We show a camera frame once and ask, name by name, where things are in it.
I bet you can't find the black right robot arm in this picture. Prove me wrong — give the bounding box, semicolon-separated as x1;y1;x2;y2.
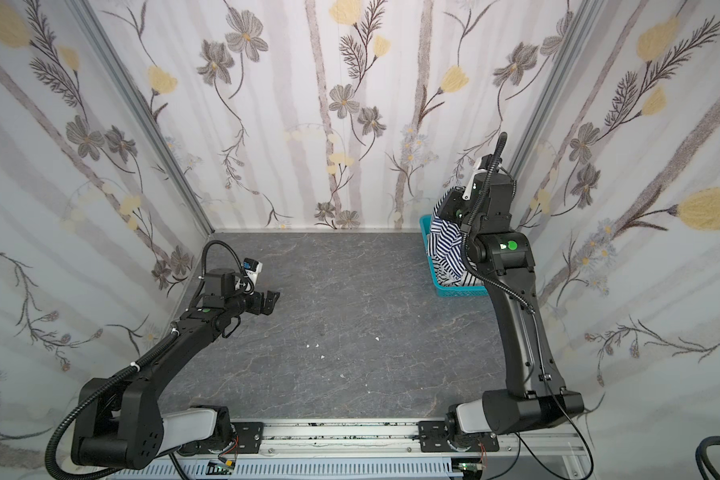
437;133;584;444

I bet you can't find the teal plastic basket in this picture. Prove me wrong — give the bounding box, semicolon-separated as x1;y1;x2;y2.
418;214;488;298

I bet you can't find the left corrugated black cable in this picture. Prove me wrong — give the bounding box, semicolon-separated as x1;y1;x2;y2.
44;329;181;480

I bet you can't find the white slotted cable duct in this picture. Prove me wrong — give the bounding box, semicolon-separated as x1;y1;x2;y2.
111;457;463;479

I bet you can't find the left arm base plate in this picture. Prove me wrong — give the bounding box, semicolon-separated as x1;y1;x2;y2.
178;420;264;457

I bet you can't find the black cable bottom right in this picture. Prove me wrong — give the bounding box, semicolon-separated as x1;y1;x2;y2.
694;435;720;480

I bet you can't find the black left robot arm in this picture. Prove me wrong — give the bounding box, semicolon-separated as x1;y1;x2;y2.
44;240;280;479

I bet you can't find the blue white striped tank top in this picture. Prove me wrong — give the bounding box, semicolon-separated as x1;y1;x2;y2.
426;187;483;288

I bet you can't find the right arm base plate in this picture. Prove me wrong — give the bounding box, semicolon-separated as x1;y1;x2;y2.
416;420;500;454

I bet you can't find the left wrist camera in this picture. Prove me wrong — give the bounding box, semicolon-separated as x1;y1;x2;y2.
242;257;263;285

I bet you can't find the aluminium mounting rail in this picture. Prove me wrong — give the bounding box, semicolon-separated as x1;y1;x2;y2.
89;417;589;463

